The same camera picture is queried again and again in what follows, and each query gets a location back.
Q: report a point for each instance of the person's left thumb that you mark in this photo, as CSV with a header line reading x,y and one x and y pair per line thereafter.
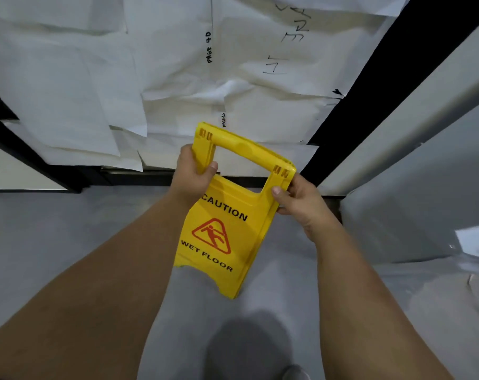
x,y
208,170

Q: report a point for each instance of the yellow wet floor sign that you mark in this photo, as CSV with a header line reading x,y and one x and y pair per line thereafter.
x,y
223,233

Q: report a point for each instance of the person's right hand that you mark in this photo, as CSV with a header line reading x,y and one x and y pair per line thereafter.
x,y
302,205

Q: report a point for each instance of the person's right thumb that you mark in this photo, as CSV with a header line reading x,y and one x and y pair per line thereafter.
x,y
280,198

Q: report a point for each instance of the person's left forearm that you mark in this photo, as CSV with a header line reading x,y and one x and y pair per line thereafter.
x,y
104,280

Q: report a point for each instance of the black frame rail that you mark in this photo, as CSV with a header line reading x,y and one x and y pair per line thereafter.
x,y
33,158

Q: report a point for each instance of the group of white paper sheets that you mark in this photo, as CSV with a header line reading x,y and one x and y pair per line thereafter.
x,y
152,67

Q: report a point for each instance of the white door panel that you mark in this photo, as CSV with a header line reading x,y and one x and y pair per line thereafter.
x,y
429,106

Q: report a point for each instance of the person's right forearm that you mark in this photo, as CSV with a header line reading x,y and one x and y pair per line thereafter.
x,y
358,304

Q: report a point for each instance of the person's left hand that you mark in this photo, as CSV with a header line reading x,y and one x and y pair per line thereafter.
x,y
188,180

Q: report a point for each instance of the person's grey shoe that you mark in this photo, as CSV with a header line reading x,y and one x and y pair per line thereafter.
x,y
294,372

